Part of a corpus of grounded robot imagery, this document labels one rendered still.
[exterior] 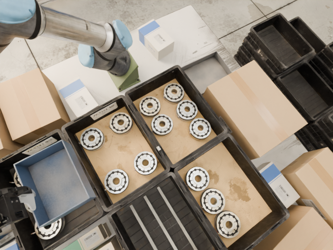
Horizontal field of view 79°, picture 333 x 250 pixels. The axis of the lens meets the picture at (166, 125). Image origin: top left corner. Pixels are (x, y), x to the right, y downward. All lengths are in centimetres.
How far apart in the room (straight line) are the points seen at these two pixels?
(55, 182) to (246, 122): 80
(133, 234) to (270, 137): 73
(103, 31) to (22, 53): 173
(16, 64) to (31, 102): 138
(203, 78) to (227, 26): 137
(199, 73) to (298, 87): 93
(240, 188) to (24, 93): 109
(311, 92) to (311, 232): 117
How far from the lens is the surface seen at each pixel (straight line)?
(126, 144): 96
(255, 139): 100
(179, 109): 98
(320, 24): 312
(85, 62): 100
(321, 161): 119
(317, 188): 116
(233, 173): 100
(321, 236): 116
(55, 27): 75
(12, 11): 65
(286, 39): 198
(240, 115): 100
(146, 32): 130
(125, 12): 257
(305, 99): 193
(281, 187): 115
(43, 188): 78
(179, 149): 96
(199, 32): 146
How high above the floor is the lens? 176
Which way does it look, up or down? 72 degrees down
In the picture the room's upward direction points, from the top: 11 degrees clockwise
